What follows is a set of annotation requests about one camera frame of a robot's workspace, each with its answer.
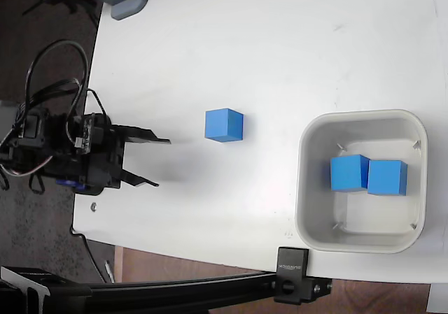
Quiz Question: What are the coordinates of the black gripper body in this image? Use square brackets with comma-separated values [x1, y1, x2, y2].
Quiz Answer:
[75, 113, 127, 191]

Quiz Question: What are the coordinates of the blue cube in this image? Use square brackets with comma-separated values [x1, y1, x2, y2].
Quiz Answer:
[330, 154, 371, 192]
[204, 108, 244, 143]
[367, 159, 409, 197]

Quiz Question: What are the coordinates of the black six-joint robot arm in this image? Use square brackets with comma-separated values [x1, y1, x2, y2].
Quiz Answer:
[0, 104, 106, 195]

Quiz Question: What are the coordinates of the white square plastic bin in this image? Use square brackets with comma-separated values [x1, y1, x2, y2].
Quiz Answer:
[294, 108, 428, 254]

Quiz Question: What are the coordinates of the blue servo part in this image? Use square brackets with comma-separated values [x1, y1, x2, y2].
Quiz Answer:
[55, 178, 88, 194]

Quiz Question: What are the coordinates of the camera circuit board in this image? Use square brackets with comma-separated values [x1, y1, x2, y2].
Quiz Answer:
[74, 113, 98, 155]

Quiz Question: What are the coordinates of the thin black floor cable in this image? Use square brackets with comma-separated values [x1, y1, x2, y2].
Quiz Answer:
[71, 227, 106, 283]

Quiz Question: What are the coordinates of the black cable loop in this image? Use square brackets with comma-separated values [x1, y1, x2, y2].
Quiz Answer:
[25, 40, 89, 119]

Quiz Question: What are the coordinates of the black clamp bracket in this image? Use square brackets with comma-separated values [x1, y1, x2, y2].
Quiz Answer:
[273, 246, 333, 305]

